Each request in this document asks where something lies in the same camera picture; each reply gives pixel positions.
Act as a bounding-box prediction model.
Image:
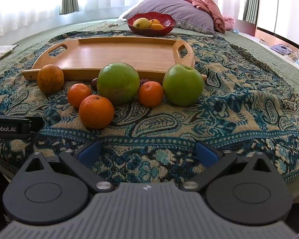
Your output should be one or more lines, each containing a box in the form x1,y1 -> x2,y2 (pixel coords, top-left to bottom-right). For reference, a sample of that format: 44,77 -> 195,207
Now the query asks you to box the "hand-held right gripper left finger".
24,140 -> 115,193

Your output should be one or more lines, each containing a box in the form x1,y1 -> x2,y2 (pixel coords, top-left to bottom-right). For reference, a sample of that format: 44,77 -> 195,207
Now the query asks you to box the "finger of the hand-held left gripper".
29,116 -> 44,132

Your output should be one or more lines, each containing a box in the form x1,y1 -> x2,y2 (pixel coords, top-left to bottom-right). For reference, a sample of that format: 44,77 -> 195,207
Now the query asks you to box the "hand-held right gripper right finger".
179,141 -> 276,193

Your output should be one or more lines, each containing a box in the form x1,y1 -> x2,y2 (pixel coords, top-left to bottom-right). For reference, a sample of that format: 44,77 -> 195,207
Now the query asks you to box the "large orange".
79,95 -> 114,129

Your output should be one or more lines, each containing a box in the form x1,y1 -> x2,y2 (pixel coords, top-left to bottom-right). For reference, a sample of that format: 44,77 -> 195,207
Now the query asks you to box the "brownish orange round fruit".
37,64 -> 65,94

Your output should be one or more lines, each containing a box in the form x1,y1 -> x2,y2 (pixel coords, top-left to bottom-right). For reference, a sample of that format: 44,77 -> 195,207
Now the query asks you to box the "small tangerine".
67,83 -> 92,109

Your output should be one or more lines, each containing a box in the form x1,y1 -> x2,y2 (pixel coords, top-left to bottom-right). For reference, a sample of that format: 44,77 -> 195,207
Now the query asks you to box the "green apple with stem dent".
162,64 -> 205,107

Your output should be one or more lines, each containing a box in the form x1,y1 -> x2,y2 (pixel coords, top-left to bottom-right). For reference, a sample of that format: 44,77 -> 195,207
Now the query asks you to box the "round green apple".
97,62 -> 140,105

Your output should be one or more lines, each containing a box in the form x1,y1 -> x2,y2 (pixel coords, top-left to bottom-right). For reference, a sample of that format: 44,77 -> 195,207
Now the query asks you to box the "wooden tray with handles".
22,36 -> 207,82

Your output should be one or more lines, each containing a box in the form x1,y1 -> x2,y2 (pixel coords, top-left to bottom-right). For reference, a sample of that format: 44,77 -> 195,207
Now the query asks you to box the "teal paisley woven blanket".
0,30 -> 299,185

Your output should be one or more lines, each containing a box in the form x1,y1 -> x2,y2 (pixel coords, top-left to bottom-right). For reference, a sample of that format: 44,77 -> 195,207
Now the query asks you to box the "green quilted bedspread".
0,17 -> 299,110

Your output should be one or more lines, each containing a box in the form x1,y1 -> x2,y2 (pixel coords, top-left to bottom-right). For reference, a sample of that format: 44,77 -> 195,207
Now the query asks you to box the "floral patterned pillow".
175,19 -> 215,35

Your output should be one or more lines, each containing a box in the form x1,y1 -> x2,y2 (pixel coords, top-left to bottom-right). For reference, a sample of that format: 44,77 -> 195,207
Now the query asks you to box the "lavender cloth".
270,43 -> 293,56

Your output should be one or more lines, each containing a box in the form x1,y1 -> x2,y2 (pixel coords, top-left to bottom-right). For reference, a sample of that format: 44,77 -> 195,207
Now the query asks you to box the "red scalloped bowl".
127,12 -> 176,37

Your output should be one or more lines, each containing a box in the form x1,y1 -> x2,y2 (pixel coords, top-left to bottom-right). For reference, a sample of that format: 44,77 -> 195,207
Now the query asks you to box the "purple pillow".
122,0 -> 215,35

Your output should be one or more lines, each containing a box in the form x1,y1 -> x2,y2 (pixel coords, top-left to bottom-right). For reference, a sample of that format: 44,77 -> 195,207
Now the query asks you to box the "pink crumpled blanket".
184,0 -> 236,33

